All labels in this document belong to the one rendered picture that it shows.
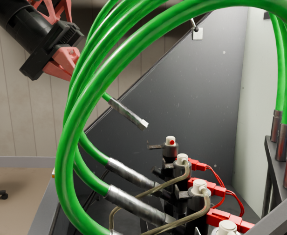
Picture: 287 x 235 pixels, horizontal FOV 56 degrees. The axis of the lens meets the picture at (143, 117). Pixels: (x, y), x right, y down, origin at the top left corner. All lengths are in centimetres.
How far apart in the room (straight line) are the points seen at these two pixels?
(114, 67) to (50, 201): 48
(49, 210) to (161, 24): 48
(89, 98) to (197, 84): 62
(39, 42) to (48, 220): 33
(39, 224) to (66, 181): 36
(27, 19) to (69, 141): 28
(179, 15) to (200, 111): 64
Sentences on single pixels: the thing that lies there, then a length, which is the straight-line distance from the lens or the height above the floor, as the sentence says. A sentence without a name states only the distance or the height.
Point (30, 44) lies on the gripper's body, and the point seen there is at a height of 128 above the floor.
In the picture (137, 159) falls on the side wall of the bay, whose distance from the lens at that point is 83.
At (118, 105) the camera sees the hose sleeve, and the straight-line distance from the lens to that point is 57.
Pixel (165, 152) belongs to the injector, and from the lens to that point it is 48.
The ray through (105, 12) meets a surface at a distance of 56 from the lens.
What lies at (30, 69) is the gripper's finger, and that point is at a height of 124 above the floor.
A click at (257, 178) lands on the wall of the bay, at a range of 80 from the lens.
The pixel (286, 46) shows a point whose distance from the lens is 44.
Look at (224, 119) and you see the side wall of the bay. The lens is 86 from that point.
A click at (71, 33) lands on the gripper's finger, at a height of 129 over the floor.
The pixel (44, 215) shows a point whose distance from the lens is 60.
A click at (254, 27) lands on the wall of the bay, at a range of 81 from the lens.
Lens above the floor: 128
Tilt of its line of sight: 16 degrees down
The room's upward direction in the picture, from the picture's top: straight up
